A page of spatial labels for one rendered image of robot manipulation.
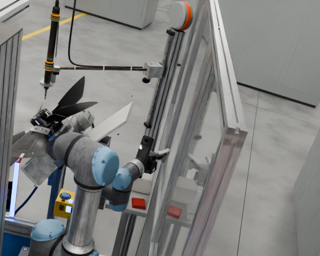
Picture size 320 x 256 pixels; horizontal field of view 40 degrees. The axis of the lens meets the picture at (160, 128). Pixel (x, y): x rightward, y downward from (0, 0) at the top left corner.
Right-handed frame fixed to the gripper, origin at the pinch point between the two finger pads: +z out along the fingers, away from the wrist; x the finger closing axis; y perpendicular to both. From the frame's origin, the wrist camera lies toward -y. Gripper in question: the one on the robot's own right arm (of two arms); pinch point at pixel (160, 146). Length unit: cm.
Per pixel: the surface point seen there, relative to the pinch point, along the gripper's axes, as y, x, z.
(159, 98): 3, -33, 64
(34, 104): 110, -265, 213
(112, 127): 11.2, -40.6, 24.7
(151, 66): -18, -36, 55
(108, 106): 118, -209, 287
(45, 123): 15, -75, 11
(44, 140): 18, -66, 1
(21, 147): 20, -72, -11
